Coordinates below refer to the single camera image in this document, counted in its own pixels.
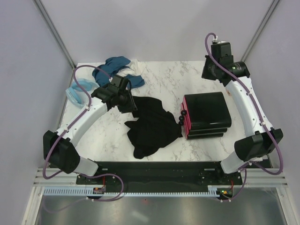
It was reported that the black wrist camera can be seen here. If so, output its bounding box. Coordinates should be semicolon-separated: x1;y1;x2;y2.
211;42;234;66
109;75;132;93

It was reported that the black t shirt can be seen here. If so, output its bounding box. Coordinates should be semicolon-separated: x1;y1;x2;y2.
125;96;182;159

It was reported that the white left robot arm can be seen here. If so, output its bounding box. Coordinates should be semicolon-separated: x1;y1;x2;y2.
43;88;137;184

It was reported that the black and pink drawer box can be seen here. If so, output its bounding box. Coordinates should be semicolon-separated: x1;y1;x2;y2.
179;92;232;140

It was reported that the light blue ring toy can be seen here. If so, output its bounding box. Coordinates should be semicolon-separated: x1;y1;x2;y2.
65;78;99;108

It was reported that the aluminium frame rail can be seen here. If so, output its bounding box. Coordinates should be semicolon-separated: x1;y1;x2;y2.
33;168;287;188

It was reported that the blue t shirt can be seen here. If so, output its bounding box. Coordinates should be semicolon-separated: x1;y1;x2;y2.
92;56;145;88

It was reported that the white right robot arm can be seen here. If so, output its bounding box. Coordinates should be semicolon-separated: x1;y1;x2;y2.
202;55;283;185

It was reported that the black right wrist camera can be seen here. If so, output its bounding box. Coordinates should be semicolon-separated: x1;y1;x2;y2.
211;42;234;66

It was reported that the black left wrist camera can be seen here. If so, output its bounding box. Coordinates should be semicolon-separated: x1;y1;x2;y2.
109;75;132;93

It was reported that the white slotted cable duct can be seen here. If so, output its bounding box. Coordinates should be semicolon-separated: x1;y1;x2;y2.
43;186;221;197

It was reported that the white t shirt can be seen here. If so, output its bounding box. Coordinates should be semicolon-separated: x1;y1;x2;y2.
118;59;146;77

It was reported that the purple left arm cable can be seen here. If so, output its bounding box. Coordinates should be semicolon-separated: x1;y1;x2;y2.
42;65;125;213

